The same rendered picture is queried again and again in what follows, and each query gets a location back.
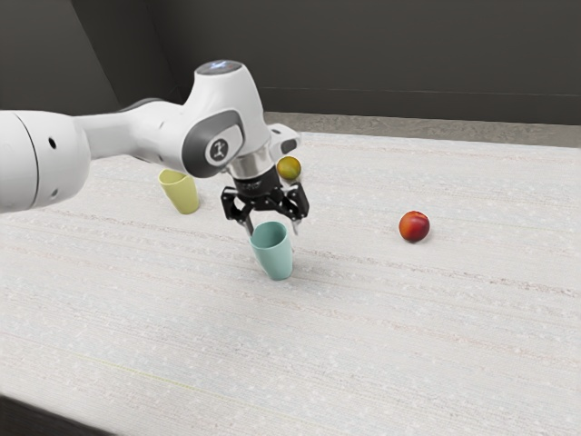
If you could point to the green yellow fruit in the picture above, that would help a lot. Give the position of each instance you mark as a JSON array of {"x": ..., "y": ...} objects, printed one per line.
[{"x": 289, "y": 168}]

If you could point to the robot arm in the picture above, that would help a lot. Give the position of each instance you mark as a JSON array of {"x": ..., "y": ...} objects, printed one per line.
[{"x": 136, "y": 131}]

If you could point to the yellow cup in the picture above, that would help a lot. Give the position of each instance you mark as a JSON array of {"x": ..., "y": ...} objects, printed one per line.
[{"x": 180, "y": 193}]

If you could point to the teal cup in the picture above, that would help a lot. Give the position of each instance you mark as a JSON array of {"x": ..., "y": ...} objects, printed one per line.
[{"x": 272, "y": 252}]

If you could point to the red peach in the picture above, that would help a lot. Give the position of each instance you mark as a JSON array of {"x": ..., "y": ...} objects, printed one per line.
[{"x": 414, "y": 226}]

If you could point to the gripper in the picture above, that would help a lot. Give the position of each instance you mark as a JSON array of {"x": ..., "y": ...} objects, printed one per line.
[{"x": 256, "y": 187}]

